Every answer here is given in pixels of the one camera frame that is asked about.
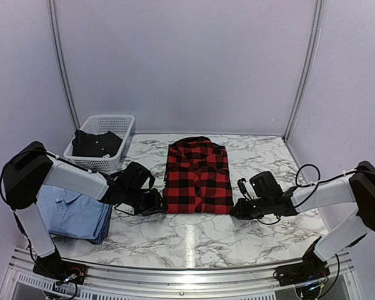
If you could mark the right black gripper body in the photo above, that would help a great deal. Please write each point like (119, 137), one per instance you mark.
(263, 208)

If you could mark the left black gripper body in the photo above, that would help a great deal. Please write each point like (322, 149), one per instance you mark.
(142, 205)

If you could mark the red black plaid shirt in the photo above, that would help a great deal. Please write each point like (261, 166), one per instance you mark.
(197, 178)

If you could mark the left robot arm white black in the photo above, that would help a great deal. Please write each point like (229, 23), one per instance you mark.
(22, 178)

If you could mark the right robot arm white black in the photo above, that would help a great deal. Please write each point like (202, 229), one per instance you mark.
(356, 187)

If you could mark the folded light blue shirt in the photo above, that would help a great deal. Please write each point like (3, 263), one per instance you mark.
(69, 214)

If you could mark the black shirt in basket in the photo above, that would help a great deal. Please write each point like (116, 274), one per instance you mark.
(95, 145)

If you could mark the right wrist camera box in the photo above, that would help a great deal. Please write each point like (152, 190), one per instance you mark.
(264, 185)

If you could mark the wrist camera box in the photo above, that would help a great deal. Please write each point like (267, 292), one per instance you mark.
(134, 177)
(264, 185)

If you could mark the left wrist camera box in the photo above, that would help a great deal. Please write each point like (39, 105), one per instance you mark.
(134, 177)

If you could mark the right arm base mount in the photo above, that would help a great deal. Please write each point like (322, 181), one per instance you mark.
(299, 273)

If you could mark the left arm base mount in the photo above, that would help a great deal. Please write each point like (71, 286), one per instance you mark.
(61, 270)

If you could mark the aluminium front rail frame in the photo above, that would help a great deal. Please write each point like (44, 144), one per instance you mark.
(118, 282)

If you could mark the right aluminium corner post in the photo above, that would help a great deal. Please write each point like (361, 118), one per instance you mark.
(306, 69)

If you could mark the aluminium corner post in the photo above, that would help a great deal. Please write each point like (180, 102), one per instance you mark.
(306, 69)
(61, 64)

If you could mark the left aluminium corner post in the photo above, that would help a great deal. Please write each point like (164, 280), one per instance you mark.
(61, 64)

